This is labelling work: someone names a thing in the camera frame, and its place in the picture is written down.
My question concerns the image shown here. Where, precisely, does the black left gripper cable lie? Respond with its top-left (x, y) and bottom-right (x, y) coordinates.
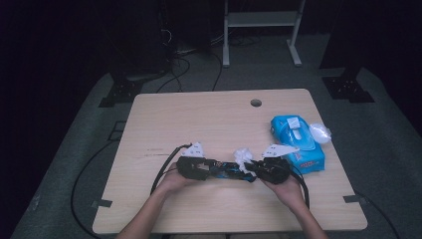
top-left (149, 142), bottom-right (194, 195)

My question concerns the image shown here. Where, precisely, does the black tape strip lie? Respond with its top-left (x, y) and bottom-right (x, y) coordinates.
top-left (92, 198), bottom-right (113, 209)
top-left (342, 194), bottom-right (366, 204)

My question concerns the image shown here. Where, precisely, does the blue wet wipes pack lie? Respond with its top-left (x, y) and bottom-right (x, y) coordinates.
top-left (270, 114), bottom-right (332, 175)

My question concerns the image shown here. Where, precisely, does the black tape rectangle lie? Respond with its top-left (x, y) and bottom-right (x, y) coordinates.
top-left (106, 120), bottom-right (127, 142)

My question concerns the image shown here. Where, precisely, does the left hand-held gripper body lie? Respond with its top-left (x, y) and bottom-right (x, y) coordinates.
top-left (176, 141), bottom-right (233, 182)

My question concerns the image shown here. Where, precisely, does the person's right hand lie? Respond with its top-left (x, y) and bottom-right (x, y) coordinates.
top-left (260, 173), bottom-right (309, 214)

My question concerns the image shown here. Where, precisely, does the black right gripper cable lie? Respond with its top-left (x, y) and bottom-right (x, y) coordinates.
top-left (290, 163), bottom-right (312, 210)

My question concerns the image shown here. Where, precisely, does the white wet wipe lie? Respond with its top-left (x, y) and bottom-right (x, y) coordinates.
top-left (233, 147), bottom-right (255, 174)

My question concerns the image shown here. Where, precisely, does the black stand base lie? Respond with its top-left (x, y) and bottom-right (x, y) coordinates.
top-left (98, 78), bottom-right (144, 109)
top-left (321, 68), bottom-right (376, 105)

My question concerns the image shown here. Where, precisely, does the person's left hand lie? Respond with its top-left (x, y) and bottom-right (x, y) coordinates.
top-left (155, 170), bottom-right (200, 197)

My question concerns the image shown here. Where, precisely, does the black floor cable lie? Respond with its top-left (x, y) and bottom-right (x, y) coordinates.
top-left (354, 191), bottom-right (403, 239)
top-left (70, 138), bottom-right (121, 239)

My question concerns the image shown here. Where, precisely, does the white metal table frame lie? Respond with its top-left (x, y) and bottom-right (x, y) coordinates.
top-left (222, 0), bottom-right (307, 69)

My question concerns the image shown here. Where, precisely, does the bundle of black cables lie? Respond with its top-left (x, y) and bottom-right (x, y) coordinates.
top-left (154, 28), bottom-right (224, 95)

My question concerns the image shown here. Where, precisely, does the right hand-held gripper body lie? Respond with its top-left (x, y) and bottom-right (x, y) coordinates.
top-left (257, 143), bottom-right (301, 185)

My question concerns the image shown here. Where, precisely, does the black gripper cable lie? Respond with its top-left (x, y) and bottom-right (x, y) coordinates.
top-left (290, 163), bottom-right (312, 210)
top-left (149, 142), bottom-right (194, 195)

